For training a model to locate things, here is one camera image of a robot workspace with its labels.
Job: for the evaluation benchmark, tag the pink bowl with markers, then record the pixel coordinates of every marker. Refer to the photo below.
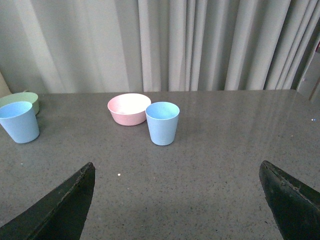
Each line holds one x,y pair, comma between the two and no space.
129,109

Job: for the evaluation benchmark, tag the blue cup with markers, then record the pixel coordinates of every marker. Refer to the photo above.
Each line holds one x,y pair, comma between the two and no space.
162,120
19,121

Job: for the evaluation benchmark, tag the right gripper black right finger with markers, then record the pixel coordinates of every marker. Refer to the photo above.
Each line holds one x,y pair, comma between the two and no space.
295,206

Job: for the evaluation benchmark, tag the green bowl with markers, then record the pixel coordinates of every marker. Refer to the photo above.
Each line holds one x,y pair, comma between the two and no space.
31,97

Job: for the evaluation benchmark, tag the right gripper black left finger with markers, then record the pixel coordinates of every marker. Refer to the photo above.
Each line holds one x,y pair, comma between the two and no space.
59,215

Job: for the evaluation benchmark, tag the grey curtain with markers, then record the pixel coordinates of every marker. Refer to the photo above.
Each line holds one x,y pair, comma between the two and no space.
98,46

